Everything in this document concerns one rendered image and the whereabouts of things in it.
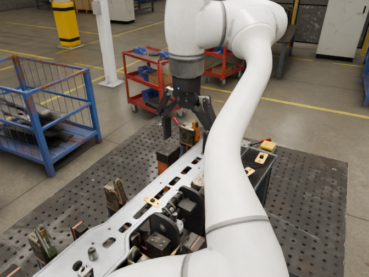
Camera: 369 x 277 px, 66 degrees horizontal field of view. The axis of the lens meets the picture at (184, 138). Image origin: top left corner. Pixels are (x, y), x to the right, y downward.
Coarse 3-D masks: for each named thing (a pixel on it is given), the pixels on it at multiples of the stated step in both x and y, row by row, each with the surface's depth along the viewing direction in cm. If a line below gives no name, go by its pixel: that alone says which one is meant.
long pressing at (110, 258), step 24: (168, 168) 149; (192, 168) 148; (144, 192) 133; (168, 192) 133; (120, 216) 120; (144, 216) 120; (96, 240) 110; (120, 240) 110; (48, 264) 101; (72, 264) 101; (96, 264) 101; (120, 264) 101
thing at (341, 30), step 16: (336, 0) 608; (352, 0) 596; (368, 0) 583; (336, 16) 622; (352, 16) 609; (336, 32) 635; (352, 32) 622; (320, 48) 664; (336, 48) 650; (352, 48) 635
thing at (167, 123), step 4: (168, 116) 85; (164, 120) 83; (168, 120) 85; (164, 124) 84; (168, 124) 85; (164, 128) 85; (168, 128) 86; (164, 132) 85; (168, 132) 87; (164, 136) 86; (168, 136) 87
